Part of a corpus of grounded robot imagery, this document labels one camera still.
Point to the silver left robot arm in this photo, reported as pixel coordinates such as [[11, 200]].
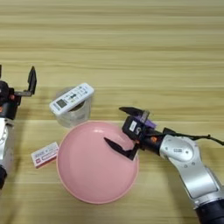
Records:
[[5, 140]]

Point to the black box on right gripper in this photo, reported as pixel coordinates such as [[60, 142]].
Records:
[[132, 126]]

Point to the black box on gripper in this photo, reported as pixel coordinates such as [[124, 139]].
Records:
[[132, 126], [3, 90]]

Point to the pink round plate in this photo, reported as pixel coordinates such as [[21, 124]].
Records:
[[87, 175]]

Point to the white remote control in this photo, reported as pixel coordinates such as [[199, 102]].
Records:
[[73, 97]]

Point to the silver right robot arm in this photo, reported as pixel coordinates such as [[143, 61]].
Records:
[[192, 175]]

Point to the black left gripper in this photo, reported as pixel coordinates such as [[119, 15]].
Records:
[[8, 108]]

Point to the purple rectangular block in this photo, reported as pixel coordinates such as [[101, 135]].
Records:
[[150, 124]]

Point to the clear tape roll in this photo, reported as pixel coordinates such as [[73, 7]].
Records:
[[70, 119]]

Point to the small red white box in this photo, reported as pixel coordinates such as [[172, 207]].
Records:
[[43, 154]]

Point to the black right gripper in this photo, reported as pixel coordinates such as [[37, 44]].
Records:
[[150, 140]]

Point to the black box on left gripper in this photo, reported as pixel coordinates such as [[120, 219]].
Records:
[[3, 90]]

